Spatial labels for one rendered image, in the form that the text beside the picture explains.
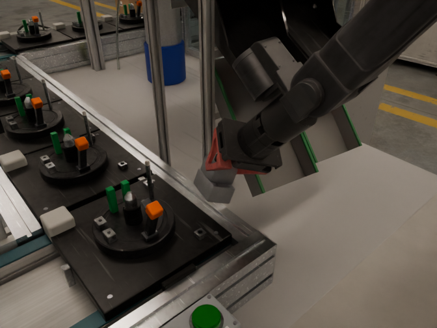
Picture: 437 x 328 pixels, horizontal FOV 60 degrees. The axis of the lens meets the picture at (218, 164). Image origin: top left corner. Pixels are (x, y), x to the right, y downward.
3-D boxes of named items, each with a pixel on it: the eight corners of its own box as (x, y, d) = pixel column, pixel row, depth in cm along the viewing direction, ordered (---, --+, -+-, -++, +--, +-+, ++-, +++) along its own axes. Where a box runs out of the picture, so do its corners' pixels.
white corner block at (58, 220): (79, 233, 68) (74, 217, 66) (53, 246, 66) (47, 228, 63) (68, 220, 71) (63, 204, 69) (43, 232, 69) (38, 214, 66)
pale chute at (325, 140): (348, 151, 85) (362, 145, 80) (303, 168, 79) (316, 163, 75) (300, 39, 88) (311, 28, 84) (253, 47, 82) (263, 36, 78)
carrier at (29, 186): (153, 177, 82) (147, 126, 76) (41, 227, 69) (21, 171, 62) (102, 136, 98) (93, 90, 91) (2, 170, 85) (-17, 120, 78)
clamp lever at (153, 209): (158, 233, 62) (164, 209, 56) (147, 239, 60) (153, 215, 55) (146, 217, 63) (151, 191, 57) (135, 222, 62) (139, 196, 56)
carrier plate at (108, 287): (231, 242, 66) (232, 233, 65) (106, 323, 53) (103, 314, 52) (157, 180, 81) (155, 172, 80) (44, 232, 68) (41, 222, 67)
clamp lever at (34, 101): (45, 124, 93) (42, 101, 87) (38, 127, 92) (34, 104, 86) (39, 114, 94) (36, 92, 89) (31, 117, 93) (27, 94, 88)
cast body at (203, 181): (229, 204, 63) (244, 167, 61) (207, 202, 61) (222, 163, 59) (209, 180, 70) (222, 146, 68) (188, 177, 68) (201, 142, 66)
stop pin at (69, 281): (76, 284, 62) (71, 267, 60) (69, 288, 61) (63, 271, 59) (73, 278, 63) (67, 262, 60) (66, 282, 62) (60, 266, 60)
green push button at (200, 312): (226, 325, 53) (226, 317, 52) (204, 343, 51) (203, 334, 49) (208, 306, 55) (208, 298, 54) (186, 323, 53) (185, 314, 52)
